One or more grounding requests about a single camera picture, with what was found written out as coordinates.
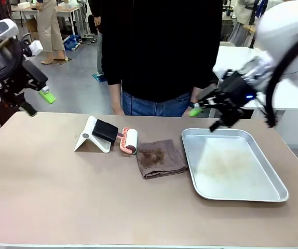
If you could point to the pink white lint roller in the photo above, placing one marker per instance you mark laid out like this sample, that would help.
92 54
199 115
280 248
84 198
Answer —
129 140

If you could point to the bystander in beige trousers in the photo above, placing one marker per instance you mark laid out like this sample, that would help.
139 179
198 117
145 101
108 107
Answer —
49 31

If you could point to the person's right forearm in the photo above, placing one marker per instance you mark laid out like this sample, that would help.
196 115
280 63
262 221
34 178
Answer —
114 93

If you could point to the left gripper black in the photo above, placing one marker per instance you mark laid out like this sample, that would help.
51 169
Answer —
21 83

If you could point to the person's left hand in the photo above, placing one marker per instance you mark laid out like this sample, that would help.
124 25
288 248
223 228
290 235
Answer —
196 94

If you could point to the metal tray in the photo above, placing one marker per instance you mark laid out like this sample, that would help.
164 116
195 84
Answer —
234 166

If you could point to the bystander in dark clothes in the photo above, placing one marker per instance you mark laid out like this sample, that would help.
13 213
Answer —
98 39

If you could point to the bystander in light coat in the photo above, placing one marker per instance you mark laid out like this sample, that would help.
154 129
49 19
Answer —
242 18

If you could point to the white background table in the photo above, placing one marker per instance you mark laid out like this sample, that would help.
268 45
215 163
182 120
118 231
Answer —
60 10

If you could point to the person in black sweater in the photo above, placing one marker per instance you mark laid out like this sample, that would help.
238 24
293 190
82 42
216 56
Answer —
159 52

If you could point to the white box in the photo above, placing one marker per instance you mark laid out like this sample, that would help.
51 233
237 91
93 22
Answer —
36 48

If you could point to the blue plastic bag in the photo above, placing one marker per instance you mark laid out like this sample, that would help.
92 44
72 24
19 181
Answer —
71 42

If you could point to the cardboard box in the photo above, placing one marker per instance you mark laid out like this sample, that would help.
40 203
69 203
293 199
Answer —
32 28

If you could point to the person's right hand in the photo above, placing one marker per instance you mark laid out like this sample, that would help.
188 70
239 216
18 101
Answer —
118 109

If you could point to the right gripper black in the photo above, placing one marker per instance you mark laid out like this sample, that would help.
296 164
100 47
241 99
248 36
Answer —
234 90

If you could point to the brown towel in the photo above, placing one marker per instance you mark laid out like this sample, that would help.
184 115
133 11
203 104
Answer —
162 158

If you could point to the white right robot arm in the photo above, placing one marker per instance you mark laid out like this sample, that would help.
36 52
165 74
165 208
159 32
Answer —
281 26

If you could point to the white lint roller stand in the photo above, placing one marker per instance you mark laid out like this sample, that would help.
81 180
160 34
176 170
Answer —
86 135

